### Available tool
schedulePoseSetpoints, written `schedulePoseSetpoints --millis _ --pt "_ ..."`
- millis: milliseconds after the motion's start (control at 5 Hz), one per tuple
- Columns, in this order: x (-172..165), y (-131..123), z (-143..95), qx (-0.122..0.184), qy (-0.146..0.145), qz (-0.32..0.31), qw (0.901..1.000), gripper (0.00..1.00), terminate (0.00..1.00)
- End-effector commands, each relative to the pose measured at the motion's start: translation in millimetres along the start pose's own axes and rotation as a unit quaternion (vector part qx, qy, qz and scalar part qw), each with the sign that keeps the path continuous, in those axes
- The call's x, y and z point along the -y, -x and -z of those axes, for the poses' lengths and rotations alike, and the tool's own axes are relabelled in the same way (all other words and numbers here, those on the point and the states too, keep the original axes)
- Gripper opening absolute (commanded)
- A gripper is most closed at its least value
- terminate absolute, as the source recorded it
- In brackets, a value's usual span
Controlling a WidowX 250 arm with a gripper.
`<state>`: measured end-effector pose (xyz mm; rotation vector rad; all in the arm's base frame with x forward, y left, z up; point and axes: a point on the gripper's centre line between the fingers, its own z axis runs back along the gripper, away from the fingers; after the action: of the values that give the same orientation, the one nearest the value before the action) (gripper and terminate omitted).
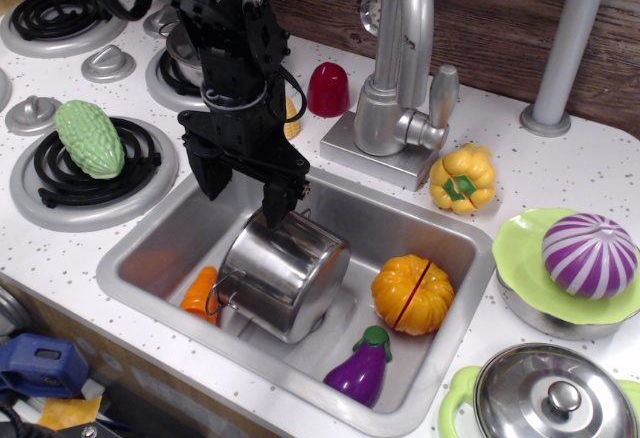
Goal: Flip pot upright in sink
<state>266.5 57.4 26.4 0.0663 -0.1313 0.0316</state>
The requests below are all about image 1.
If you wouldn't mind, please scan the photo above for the yellow sponge piece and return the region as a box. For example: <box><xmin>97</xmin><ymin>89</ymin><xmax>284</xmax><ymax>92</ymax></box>
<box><xmin>37</xmin><ymin>396</ymin><xmax>102</xmax><ymax>431</ymax></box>

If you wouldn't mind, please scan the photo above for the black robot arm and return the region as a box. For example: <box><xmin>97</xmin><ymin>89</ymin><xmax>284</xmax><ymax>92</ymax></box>
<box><xmin>99</xmin><ymin>0</ymin><xmax>310</xmax><ymax>229</ymax></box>

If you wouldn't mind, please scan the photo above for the silver toy faucet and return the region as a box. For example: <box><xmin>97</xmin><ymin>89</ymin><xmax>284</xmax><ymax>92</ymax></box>
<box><xmin>320</xmin><ymin>0</ymin><xmax>460</xmax><ymax>191</ymax></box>

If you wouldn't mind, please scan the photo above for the purple striped toy onion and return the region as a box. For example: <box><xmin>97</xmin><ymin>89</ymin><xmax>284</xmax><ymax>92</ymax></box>
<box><xmin>541</xmin><ymin>213</ymin><xmax>639</xmax><ymax>300</ymax></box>

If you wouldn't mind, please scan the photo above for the orange toy pumpkin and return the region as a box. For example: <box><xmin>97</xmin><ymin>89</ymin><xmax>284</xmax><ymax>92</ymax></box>
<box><xmin>371</xmin><ymin>254</ymin><xmax>455</xmax><ymax>336</ymax></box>

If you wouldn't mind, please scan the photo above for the silver stove knob back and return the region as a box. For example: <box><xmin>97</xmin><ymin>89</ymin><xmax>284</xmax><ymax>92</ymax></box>
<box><xmin>143</xmin><ymin>5</ymin><xmax>179</xmax><ymax>39</ymax></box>

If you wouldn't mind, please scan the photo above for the light green toy plate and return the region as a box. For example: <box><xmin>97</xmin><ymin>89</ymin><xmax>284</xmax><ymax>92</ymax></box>
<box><xmin>492</xmin><ymin>208</ymin><xmax>639</xmax><ymax>324</ymax></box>

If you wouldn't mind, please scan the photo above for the red toy pepper half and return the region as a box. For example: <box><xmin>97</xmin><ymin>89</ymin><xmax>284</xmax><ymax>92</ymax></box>
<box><xmin>307</xmin><ymin>62</ymin><xmax>350</xmax><ymax>118</ymax></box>

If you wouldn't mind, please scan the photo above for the stainless steel sink basin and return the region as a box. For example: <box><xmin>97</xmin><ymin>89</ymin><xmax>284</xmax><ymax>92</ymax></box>
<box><xmin>97</xmin><ymin>170</ymin><xmax>494</xmax><ymax>437</ymax></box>

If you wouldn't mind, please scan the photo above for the yellow toy corn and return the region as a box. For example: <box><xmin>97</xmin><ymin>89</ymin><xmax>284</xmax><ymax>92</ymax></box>
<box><xmin>283</xmin><ymin>96</ymin><xmax>301</xmax><ymax>140</ymax></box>

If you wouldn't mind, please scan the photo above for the light green toy pot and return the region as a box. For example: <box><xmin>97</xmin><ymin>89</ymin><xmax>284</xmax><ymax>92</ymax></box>
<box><xmin>438</xmin><ymin>366</ymin><xmax>639</xmax><ymax>437</ymax></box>

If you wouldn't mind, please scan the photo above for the steel pot lid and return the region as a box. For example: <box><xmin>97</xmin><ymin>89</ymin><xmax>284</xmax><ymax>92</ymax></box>
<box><xmin>472</xmin><ymin>344</ymin><xmax>639</xmax><ymax>437</ymax></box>

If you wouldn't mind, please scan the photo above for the silver stove knob front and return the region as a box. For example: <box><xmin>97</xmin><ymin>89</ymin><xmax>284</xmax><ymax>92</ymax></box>
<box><xmin>5</xmin><ymin>95</ymin><xmax>61</xmax><ymax>136</ymax></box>

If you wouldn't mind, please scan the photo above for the stainless steel pot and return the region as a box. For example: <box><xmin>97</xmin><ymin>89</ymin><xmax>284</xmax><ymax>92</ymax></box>
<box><xmin>209</xmin><ymin>210</ymin><xmax>351</xmax><ymax>344</ymax></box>

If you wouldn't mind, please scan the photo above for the grey vertical pole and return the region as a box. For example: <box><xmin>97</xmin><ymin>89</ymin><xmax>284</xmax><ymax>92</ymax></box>
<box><xmin>520</xmin><ymin>0</ymin><xmax>602</xmax><ymax>138</ymax></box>

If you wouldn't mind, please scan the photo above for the steel bowl under plate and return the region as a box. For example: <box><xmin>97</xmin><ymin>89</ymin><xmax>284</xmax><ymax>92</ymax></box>
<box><xmin>497</xmin><ymin>274</ymin><xmax>639</xmax><ymax>341</ymax></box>

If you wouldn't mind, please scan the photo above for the purple toy eggplant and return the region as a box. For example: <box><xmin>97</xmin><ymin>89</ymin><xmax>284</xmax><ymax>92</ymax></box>
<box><xmin>323</xmin><ymin>325</ymin><xmax>393</xmax><ymax>408</ymax></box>

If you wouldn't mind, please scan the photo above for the silver stove knob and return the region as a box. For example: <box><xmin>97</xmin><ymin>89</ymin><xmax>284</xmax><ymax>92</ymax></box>
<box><xmin>5</xmin><ymin>95</ymin><xmax>61</xmax><ymax>136</ymax></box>
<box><xmin>143</xmin><ymin>5</ymin><xmax>179</xmax><ymax>39</ymax></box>
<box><xmin>81</xmin><ymin>45</ymin><xmax>136</xmax><ymax>83</ymax></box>

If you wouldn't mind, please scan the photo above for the green toy bitter melon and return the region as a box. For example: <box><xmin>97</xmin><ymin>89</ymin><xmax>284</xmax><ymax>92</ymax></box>
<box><xmin>54</xmin><ymin>100</ymin><xmax>125</xmax><ymax>180</ymax></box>

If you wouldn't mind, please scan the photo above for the yellow toy bell pepper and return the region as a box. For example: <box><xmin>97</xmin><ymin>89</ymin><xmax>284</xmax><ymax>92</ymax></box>
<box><xmin>429</xmin><ymin>143</ymin><xmax>496</xmax><ymax>214</ymax></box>

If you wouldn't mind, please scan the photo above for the blue clamp tool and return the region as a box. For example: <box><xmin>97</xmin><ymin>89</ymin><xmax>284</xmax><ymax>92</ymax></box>
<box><xmin>1</xmin><ymin>333</ymin><xmax>89</xmax><ymax>398</ymax></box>

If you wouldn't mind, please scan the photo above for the silver stove knob middle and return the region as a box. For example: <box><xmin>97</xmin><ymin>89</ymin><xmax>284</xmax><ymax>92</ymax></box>
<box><xmin>81</xmin><ymin>45</ymin><xmax>136</xmax><ymax>83</ymax></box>

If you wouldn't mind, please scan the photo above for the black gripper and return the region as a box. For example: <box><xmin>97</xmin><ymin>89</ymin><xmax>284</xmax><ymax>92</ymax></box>
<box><xmin>178</xmin><ymin>85</ymin><xmax>310</xmax><ymax>229</ymax></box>

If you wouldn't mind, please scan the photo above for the small lidded steel pan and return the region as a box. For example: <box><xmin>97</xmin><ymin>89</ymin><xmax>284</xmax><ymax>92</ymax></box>
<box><xmin>166</xmin><ymin>24</ymin><xmax>203</xmax><ymax>88</ymax></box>

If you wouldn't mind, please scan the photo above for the orange toy carrot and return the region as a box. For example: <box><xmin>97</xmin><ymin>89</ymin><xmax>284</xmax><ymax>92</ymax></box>
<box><xmin>180</xmin><ymin>266</ymin><xmax>219</xmax><ymax>326</ymax></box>

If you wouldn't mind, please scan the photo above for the front black coil burner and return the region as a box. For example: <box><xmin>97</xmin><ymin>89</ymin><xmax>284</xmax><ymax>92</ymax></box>
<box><xmin>8</xmin><ymin>116</ymin><xmax>180</xmax><ymax>233</ymax></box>

